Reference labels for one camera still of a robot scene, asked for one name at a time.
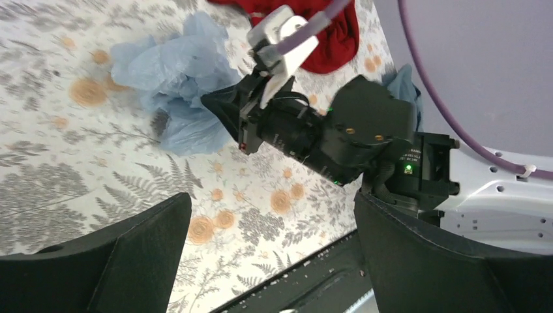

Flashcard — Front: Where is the red cloth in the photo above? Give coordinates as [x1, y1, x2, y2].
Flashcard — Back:
[212, 0, 360, 74]

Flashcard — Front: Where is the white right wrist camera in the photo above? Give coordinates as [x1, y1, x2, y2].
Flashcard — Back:
[247, 5, 318, 109]

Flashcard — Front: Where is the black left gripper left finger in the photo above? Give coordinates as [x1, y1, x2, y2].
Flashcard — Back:
[1, 193, 192, 312]

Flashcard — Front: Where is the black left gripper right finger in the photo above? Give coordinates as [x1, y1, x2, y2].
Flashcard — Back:
[354, 193, 552, 312]

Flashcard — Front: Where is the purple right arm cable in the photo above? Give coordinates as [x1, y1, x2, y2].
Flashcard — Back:
[276, 0, 553, 181]

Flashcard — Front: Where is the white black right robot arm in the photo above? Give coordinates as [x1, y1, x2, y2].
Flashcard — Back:
[201, 72, 552, 255]

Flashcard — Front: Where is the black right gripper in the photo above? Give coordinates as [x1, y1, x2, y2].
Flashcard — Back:
[200, 73, 324, 166]

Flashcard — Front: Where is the light blue plastic trash bag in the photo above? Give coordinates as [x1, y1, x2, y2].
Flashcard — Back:
[110, 12, 241, 156]

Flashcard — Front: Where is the floral patterned table mat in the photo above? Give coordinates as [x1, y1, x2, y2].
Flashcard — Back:
[0, 0, 396, 313]

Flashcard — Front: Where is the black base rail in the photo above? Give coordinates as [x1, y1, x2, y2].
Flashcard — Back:
[215, 231, 374, 313]

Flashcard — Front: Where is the teal blue cloth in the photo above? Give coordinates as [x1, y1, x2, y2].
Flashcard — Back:
[381, 64, 424, 132]

